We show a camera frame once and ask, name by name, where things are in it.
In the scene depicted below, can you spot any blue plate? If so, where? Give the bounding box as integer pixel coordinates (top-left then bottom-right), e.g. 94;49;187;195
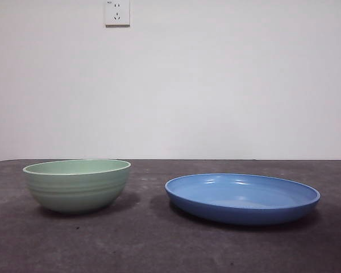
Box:
164;172;321;227

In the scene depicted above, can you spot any white wall socket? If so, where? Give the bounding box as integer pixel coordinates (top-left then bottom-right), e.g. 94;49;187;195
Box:
104;0;131;28

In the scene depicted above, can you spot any green ribbed bowl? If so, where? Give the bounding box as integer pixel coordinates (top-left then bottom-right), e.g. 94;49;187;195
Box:
22;159;132;215

